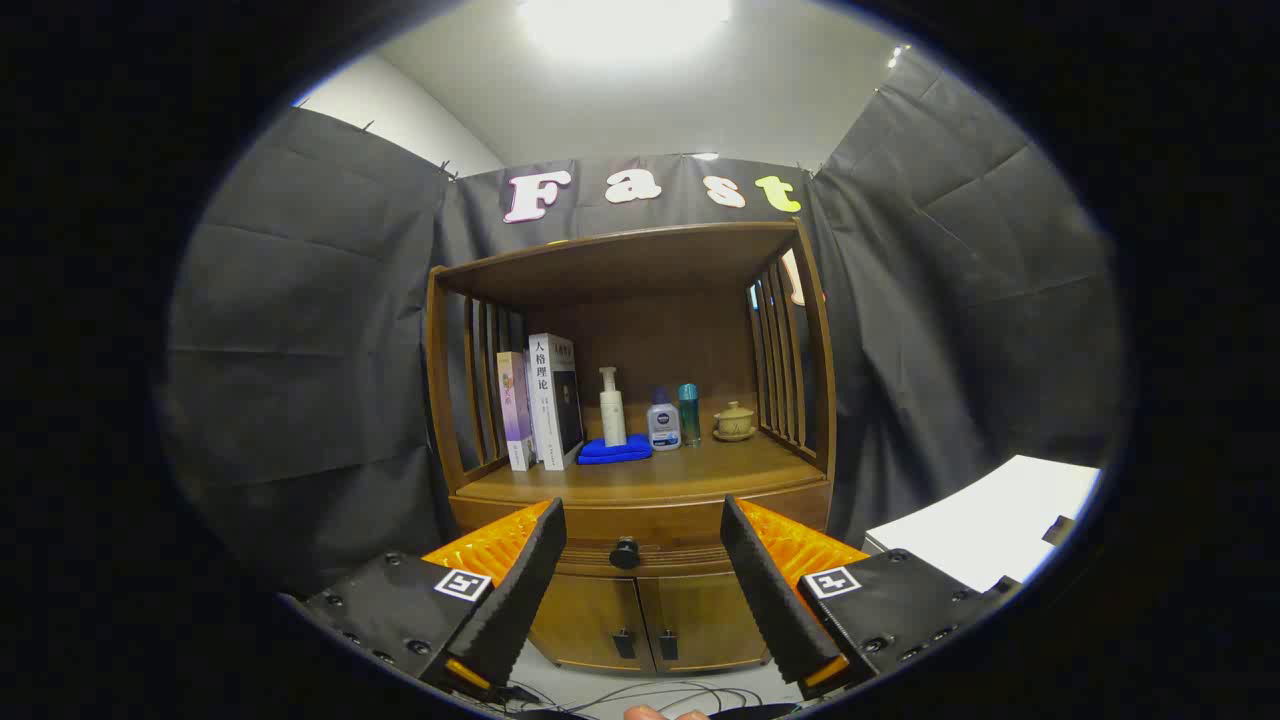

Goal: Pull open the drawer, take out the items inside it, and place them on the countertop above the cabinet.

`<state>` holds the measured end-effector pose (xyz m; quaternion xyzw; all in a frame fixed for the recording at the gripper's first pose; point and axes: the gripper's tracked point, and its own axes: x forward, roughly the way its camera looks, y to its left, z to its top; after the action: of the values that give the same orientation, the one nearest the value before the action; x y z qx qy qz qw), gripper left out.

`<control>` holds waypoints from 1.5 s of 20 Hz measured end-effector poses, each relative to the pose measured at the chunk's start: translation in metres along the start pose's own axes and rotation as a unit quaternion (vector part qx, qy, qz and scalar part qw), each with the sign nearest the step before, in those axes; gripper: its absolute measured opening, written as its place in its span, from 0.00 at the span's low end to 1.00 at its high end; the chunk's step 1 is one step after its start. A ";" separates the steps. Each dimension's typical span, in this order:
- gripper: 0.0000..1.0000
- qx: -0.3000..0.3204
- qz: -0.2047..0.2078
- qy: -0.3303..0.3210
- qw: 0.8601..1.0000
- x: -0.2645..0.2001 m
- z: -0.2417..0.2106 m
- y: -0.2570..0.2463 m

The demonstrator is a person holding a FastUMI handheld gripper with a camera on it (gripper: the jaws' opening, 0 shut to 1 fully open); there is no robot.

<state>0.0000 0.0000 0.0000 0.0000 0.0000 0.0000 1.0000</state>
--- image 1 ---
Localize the white pump bottle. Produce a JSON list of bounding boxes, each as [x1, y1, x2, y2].
[[599, 367, 628, 448]]

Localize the black cables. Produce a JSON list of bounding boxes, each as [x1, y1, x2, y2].
[[495, 680, 771, 717]]

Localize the wooden countertop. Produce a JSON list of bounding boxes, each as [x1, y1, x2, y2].
[[455, 432, 826, 506]]

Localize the wooden cabinet door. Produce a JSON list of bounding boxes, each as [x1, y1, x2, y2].
[[640, 572, 771, 669], [528, 575, 656, 673]]

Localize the white bottle with blue cap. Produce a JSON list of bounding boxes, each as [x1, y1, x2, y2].
[[647, 388, 683, 452]]

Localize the blue folded cloth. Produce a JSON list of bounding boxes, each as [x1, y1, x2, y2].
[[577, 433, 654, 466]]

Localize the wooden cabinet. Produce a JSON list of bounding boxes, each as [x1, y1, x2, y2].
[[425, 220, 839, 676]]

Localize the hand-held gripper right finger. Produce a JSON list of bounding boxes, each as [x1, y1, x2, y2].
[[720, 494, 1021, 701]]

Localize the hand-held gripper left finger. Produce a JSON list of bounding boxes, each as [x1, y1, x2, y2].
[[300, 497, 568, 701]]

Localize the white board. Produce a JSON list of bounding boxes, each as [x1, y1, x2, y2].
[[863, 455, 1103, 593]]

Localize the wooden drawer with black knob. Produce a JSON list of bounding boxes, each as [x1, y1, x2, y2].
[[450, 485, 833, 578]]

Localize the pink purple book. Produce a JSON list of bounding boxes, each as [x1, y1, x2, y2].
[[496, 351, 536, 472]]

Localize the white book with dark cover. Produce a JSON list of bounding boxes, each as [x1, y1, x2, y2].
[[527, 333, 586, 471]]

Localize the ceiling light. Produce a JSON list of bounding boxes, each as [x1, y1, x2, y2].
[[518, 0, 733, 63]]

